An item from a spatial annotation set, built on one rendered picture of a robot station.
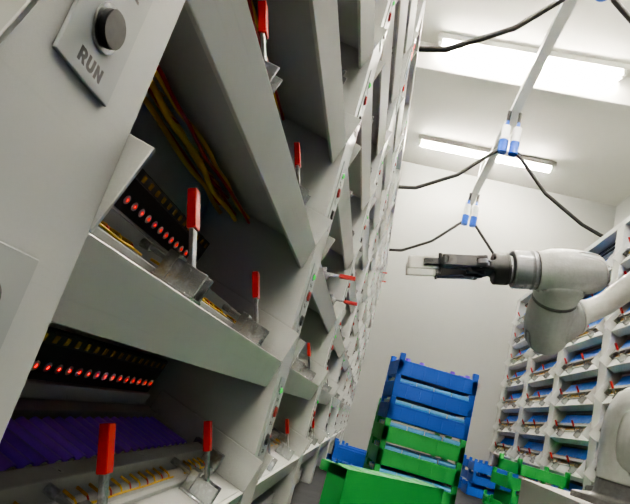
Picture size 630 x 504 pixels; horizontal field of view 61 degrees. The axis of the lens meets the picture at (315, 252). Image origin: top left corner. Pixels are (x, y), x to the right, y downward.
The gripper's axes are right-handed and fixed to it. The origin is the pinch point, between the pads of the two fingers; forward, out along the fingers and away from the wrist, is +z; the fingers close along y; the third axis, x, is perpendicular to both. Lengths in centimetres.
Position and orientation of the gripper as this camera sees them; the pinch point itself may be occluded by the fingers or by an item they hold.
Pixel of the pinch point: (420, 265)
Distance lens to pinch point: 127.8
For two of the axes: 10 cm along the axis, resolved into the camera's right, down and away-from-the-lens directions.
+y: 0.9, 2.9, 9.5
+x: 0.7, -9.5, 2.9
